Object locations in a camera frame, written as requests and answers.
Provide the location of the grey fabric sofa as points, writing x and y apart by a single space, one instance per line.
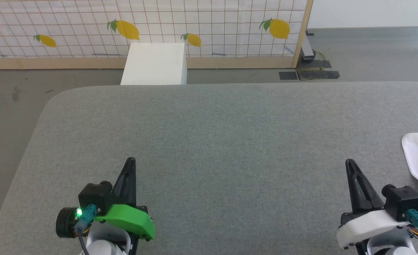
230 148

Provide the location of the grey metal partition foot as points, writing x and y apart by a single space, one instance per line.
307 49

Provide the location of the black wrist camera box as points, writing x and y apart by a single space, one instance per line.
95 196
403 202

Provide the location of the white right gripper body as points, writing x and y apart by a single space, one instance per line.
368 226

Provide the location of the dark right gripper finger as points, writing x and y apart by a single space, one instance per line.
368 198
352 187

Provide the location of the large black floor patch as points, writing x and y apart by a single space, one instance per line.
318 73

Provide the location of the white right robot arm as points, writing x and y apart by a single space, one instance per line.
389 244

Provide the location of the white rectangular box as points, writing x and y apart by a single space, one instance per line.
155 65

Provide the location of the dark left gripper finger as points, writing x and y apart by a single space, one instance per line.
134 187
124 187

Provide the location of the lemon-pattern grid partition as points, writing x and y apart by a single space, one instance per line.
201 21

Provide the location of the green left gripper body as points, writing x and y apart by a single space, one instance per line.
131 219

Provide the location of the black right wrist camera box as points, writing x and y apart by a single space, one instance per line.
403 202

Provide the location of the small black floor patch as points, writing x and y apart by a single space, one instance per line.
288 75

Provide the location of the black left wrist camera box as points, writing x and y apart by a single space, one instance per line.
95 196

